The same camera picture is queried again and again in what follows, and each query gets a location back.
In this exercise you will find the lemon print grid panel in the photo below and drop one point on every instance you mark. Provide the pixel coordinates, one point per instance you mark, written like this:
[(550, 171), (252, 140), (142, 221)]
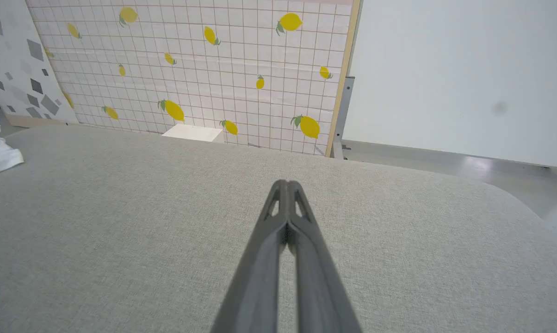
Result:
[(241, 64)]

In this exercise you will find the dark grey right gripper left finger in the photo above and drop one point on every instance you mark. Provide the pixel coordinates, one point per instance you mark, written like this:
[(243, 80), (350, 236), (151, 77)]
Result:
[(255, 277)]

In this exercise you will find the grey metal panel stand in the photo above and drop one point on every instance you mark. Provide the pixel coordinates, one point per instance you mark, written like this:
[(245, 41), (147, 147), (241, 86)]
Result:
[(343, 115)]

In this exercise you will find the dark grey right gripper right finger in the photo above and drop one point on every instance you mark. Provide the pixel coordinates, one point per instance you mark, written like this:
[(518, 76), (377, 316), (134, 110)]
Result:
[(320, 286)]

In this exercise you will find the white rectangular box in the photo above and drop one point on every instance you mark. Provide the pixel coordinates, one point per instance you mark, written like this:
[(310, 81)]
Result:
[(193, 133)]

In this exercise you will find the grey terrazzo print panel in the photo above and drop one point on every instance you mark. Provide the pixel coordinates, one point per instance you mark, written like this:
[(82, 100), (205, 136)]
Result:
[(15, 60)]

